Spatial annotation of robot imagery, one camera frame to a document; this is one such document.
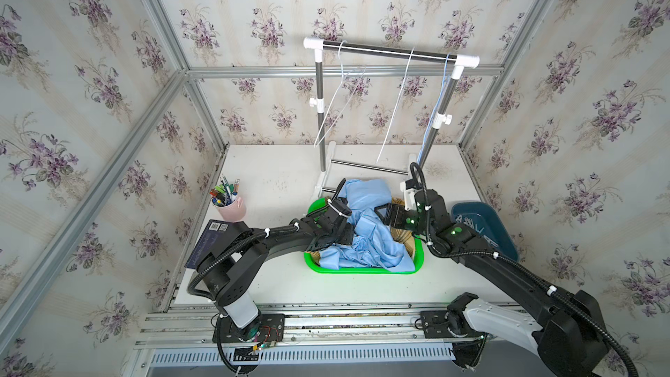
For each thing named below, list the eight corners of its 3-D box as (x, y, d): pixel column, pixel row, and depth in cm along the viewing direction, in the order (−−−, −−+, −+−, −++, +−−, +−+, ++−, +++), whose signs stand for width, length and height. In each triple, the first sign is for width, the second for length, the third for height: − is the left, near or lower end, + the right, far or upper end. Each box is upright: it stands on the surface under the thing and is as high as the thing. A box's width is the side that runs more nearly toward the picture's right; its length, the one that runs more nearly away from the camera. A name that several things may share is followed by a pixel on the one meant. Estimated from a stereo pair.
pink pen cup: (219, 221, 97) (206, 202, 87) (228, 193, 105) (217, 174, 95) (244, 221, 97) (234, 203, 87) (251, 193, 105) (243, 174, 96)
